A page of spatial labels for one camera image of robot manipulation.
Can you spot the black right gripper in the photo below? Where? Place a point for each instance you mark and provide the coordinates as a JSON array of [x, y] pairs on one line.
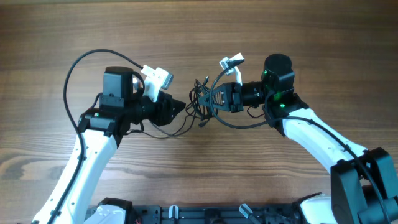
[[232, 97]]

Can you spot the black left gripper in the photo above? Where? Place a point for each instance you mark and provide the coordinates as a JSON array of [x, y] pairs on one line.
[[162, 115]]

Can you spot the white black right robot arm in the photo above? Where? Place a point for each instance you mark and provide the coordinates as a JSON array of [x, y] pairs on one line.
[[363, 181]]

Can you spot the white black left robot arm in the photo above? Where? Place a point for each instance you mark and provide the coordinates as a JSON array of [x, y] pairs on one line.
[[128, 97]]

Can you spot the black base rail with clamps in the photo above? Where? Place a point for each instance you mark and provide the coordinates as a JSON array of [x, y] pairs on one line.
[[273, 213]]

